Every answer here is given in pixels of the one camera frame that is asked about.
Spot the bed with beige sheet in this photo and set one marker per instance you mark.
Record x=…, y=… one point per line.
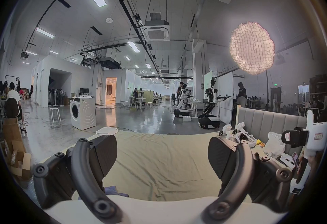
x=166, y=161

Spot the person's right hand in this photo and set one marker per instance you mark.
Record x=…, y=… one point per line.
x=301, y=164

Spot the group of standing fans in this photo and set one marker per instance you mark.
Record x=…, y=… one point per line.
x=57, y=96

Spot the white washing machine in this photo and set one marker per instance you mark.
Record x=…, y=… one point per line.
x=83, y=113

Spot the white table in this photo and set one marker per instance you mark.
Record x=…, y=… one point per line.
x=196, y=105

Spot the white plastic bag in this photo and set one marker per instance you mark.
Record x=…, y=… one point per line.
x=274, y=144

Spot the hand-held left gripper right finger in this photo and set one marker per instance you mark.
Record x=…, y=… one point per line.
x=242, y=166

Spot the yellow packet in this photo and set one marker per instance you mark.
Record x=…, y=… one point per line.
x=260, y=144

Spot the brown carton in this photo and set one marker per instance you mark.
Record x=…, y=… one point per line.
x=19, y=164
x=11, y=131

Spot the white round stool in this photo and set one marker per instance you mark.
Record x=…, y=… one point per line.
x=140, y=107
x=55, y=113

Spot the dark blue garment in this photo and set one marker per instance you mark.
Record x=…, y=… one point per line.
x=112, y=189

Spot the phone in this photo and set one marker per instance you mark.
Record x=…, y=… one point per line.
x=295, y=160

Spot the white humanoid robot on wheels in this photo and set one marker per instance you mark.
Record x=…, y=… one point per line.
x=182, y=108
x=210, y=115

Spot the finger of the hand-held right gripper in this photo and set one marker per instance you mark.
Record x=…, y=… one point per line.
x=297, y=138

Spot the round softbox lamp on stand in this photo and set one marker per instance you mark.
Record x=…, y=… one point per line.
x=251, y=47

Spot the white hand controller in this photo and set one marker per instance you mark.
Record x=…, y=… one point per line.
x=226, y=131

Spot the black office chair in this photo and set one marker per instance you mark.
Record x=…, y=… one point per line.
x=12, y=108

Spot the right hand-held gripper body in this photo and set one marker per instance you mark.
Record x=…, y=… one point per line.
x=316, y=136

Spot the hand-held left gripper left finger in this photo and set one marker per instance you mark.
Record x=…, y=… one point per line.
x=84, y=166

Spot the grey padded headboard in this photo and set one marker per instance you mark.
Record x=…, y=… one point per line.
x=263, y=121

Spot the pile of white cloths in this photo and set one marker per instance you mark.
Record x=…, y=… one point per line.
x=107, y=130

